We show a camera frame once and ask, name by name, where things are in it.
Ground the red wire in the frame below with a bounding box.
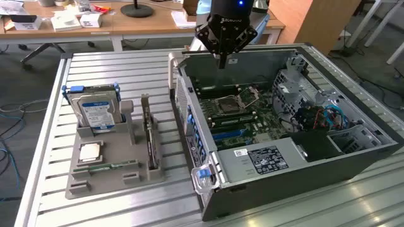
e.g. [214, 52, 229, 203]
[313, 109, 327, 130]

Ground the brown cardboard box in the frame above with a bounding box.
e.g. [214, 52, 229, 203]
[183, 0, 201, 16]

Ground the wooden cabinet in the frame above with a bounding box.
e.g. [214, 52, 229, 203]
[269, 0, 363, 55]

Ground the bare green RAM stick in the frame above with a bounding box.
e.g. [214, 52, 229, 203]
[73, 160, 137, 171]

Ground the white foam tray box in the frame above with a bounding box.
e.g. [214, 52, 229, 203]
[51, 16, 83, 32]

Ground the RAM stick with label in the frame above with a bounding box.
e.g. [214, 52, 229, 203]
[210, 114, 258, 127]

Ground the dark grey PC case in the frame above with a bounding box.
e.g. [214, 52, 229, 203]
[169, 42, 399, 222]

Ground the metal disk bay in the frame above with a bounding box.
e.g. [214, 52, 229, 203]
[327, 124, 383, 155]

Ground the black wire bundle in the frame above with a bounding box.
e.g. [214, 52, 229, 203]
[279, 106, 318, 133]

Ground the white paper stack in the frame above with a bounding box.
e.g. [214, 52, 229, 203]
[171, 10, 199, 29]

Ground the metal socket cover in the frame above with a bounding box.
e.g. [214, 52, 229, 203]
[237, 85, 263, 109]

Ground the perforated metal drive cage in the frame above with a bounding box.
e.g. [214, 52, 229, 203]
[271, 68, 321, 126]

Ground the wooden desk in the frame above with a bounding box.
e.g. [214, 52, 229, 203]
[113, 0, 286, 52]
[0, 1, 115, 52]

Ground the CPU socket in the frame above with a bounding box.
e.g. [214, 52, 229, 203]
[214, 96, 243, 116]

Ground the small printed white box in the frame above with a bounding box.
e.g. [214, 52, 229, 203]
[79, 13, 105, 28]

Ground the blue wire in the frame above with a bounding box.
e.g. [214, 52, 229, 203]
[325, 104, 351, 130]

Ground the blue floor cable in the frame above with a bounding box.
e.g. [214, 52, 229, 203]
[0, 113, 25, 202]

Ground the blue expansion slot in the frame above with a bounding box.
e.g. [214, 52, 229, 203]
[213, 129, 251, 141]

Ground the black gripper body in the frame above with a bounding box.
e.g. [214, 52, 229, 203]
[206, 0, 257, 55]

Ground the grey floor cable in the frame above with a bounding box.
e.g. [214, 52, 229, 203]
[0, 99, 50, 114]

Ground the grey chair base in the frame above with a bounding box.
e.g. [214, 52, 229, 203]
[19, 42, 95, 70]

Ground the red packet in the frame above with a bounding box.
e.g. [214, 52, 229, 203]
[91, 4, 114, 14]

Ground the grey parts rack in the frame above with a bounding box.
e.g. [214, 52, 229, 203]
[65, 99, 167, 200]

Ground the green motherboard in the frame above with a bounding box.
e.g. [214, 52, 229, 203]
[195, 81, 290, 151]

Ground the silver CPU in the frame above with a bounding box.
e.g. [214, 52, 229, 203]
[78, 143, 103, 163]

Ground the grey power supply unit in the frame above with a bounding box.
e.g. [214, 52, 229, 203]
[217, 138, 310, 184]

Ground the black and white box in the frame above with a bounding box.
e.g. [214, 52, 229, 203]
[10, 14, 43, 31]

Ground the black lamp base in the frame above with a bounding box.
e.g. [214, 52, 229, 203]
[121, 0, 155, 18]

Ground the white table frame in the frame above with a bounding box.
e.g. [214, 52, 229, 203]
[346, 0, 404, 65]

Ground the hard disk in blue caddy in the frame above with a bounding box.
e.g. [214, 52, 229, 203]
[62, 82, 123, 134]

